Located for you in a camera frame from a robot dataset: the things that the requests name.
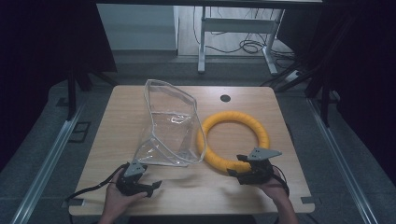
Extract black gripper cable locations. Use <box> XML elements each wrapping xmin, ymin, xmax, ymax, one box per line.
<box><xmin>270</xmin><ymin>164</ymin><xmax>291</xmax><ymax>198</ymax></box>
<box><xmin>64</xmin><ymin>162</ymin><xmax>129</xmax><ymax>203</ymax></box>

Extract black metal stand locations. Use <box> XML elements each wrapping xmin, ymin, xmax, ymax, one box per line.
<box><xmin>64</xmin><ymin>62</ymin><xmax>120</xmax><ymax>121</ymax></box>
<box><xmin>260</xmin><ymin>12</ymin><xmax>356</xmax><ymax>128</ymax></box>

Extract clear plastic bag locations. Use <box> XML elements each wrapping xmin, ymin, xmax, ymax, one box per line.
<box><xmin>133</xmin><ymin>78</ymin><xmax>207</xmax><ymax>168</ymax></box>

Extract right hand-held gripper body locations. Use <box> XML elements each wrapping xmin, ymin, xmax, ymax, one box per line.
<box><xmin>236</xmin><ymin>147</ymin><xmax>283</xmax><ymax>185</ymax></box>

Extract person's right hand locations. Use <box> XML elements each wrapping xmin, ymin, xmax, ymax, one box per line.
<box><xmin>257</xmin><ymin>167</ymin><xmax>291</xmax><ymax>204</ymax></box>

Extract person's left hand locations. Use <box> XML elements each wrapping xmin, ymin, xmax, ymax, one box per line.
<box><xmin>104</xmin><ymin>172</ymin><xmax>149</xmax><ymax>220</ymax></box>

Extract aluminium floor rail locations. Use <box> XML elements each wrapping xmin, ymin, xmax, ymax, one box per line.
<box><xmin>8</xmin><ymin>104</ymin><xmax>87</xmax><ymax>224</ymax></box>
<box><xmin>306</xmin><ymin>96</ymin><xmax>380</xmax><ymax>224</ymax></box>

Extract yellow foam ring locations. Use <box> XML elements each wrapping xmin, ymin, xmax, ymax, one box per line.
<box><xmin>196</xmin><ymin>110</ymin><xmax>271</xmax><ymax>175</ymax></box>

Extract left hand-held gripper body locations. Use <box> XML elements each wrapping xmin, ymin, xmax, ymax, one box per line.
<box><xmin>116</xmin><ymin>159</ymin><xmax>149</xmax><ymax>197</ymax></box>

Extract white power strip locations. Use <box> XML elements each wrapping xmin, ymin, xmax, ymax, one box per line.
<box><xmin>284</xmin><ymin>70</ymin><xmax>303</xmax><ymax>83</ymax></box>

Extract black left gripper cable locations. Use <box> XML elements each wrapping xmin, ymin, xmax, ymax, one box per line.
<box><xmin>64</xmin><ymin>162</ymin><xmax>129</xmax><ymax>203</ymax></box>

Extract dark curtain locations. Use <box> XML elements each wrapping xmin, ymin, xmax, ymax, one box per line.
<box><xmin>0</xmin><ymin>0</ymin><xmax>118</xmax><ymax>171</ymax></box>
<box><xmin>276</xmin><ymin>0</ymin><xmax>396</xmax><ymax>178</ymax></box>

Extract white metal desk frame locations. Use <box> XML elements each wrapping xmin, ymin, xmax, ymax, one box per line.
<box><xmin>197</xmin><ymin>6</ymin><xmax>287</xmax><ymax>77</ymax></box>

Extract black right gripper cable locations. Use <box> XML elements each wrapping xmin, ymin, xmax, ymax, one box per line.
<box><xmin>270</xmin><ymin>164</ymin><xmax>291</xmax><ymax>198</ymax></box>

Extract black floor cables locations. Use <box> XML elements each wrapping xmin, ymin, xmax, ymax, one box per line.
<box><xmin>191</xmin><ymin>6</ymin><xmax>297</xmax><ymax>62</ymax></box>

